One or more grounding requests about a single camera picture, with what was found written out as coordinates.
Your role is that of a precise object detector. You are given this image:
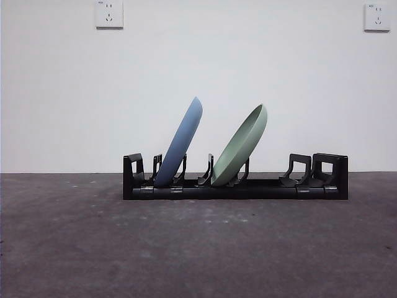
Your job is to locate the white wall socket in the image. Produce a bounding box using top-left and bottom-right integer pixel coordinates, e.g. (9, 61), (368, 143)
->
(364, 2), (391, 32)
(95, 0), (124, 30)

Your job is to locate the black plate rack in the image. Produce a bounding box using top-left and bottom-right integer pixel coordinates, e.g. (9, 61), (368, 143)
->
(122, 153), (349, 201)

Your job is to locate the blue round plate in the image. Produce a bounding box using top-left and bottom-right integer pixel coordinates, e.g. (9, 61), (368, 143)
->
(154, 96), (205, 189)

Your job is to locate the green round plate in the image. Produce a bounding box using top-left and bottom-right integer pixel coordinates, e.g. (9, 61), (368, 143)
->
(210, 103), (269, 187)

